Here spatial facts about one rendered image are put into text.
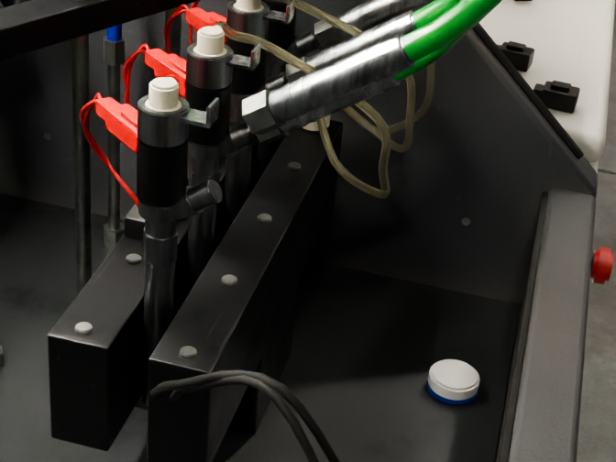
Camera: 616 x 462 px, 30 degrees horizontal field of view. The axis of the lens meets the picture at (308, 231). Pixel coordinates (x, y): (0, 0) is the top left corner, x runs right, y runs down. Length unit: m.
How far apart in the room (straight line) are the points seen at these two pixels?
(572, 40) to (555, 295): 0.41
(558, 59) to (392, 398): 0.39
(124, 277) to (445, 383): 0.28
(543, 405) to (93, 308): 0.28
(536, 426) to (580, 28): 0.59
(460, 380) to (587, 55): 0.39
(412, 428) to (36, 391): 0.28
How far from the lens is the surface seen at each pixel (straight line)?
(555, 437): 0.70
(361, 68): 0.58
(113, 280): 0.72
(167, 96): 0.62
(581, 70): 1.10
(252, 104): 0.61
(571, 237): 0.89
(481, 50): 0.91
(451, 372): 0.90
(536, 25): 1.19
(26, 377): 0.89
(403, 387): 0.90
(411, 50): 0.57
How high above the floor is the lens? 1.39
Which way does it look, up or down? 32 degrees down
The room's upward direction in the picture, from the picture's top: 6 degrees clockwise
